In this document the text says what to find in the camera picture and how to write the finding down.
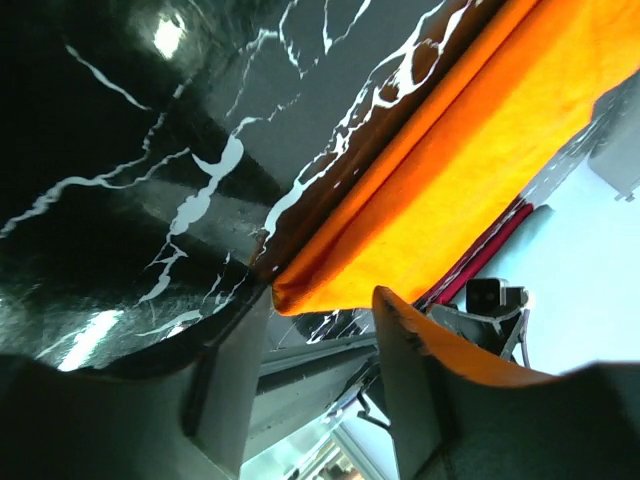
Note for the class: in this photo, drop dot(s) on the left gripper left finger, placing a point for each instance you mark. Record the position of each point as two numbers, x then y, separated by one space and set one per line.
179 409

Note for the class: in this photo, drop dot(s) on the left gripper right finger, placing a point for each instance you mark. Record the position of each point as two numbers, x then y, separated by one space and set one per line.
457 411

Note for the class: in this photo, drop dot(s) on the orange t shirt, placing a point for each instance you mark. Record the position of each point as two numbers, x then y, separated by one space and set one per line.
525 86

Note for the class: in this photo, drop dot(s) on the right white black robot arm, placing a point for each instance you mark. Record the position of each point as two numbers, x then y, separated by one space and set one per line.
495 317

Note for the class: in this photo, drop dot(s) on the dark red folded cloth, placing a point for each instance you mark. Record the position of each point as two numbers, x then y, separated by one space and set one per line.
478 255

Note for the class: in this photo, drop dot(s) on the clear plastic bin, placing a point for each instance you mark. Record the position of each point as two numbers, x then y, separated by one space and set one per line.
615 155

